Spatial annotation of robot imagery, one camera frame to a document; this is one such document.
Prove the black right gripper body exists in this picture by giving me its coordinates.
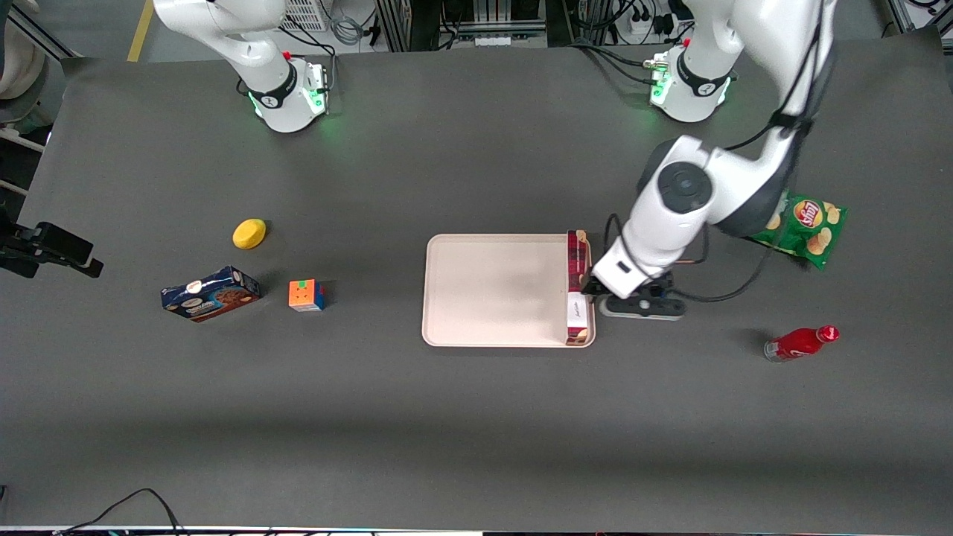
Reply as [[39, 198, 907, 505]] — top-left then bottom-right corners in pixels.
[[0, 226, 38, 279]]

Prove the red cookie box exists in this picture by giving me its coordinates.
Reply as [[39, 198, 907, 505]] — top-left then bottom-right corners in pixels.
[[566, 229, 591, 348]]

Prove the beige plastic tray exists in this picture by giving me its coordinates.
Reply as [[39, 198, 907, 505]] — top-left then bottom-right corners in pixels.
[[422, 233, 597, 348]]

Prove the blue cookie box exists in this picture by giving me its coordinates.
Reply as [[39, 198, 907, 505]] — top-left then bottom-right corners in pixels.
[[161, 266, 262, 323]]

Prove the red cola bottle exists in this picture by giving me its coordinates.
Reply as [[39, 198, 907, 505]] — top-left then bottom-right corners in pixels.
[[765, 325, 841, 364]]

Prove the yellow round lid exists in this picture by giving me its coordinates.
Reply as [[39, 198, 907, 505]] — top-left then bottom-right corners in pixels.
[[232, 218, 267, 250]]

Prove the green chips bag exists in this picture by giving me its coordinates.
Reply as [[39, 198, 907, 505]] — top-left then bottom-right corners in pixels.
[[748, 191, 849, 271]]

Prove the colourful puzzle cube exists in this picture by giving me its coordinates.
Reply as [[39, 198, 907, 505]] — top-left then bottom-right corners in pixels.
[[288, 278, 327, 313]]

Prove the white power strip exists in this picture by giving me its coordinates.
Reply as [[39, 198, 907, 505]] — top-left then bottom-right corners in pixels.
[[629, 10, 675, 39]]

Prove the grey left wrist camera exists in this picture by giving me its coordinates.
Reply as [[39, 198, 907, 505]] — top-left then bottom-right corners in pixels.
[[600, 293, 686, 322]]

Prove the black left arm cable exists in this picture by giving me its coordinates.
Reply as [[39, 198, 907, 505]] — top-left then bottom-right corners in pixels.
[[602, 0, 833, 304]]

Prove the black base cable bundle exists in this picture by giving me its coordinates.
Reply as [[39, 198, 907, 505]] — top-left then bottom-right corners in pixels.
[[570, 43, 657, 85]]

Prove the black loose cable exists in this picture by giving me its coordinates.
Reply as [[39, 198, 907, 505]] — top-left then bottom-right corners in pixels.
[[52, 488, 183, 536]]

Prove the black right base cable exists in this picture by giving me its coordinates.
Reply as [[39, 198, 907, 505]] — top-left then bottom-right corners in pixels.
[[279, 26, 337, 75]]

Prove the grey coiled cable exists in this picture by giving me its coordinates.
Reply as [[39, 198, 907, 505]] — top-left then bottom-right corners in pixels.
[[330, 13, 364, 47]]

